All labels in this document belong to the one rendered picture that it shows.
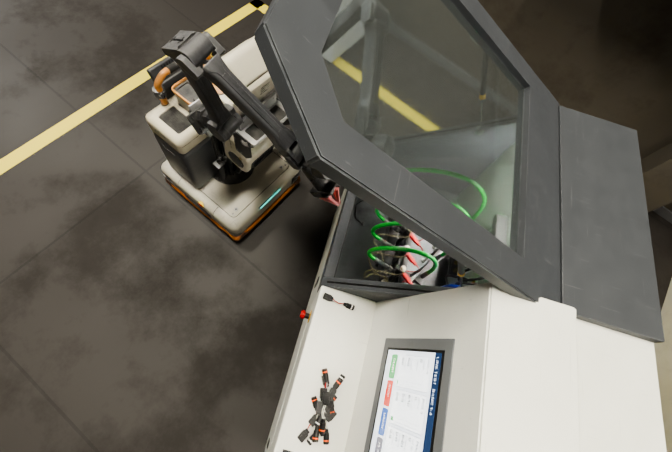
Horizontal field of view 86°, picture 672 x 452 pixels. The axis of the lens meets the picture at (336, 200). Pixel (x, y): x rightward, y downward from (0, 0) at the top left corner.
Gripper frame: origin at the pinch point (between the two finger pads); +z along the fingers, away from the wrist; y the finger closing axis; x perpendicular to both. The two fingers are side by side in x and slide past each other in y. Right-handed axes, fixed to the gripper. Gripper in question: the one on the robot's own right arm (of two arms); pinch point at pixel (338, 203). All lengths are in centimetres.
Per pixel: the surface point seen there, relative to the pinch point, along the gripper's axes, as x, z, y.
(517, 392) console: -32, 20, 62
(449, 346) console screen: -28, 19, 45
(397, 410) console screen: -46, 31, 32
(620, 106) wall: 215, 136, 44
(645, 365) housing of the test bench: -7, 49, 80
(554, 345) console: -19, 23, 66
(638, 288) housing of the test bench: 11, 41, 77
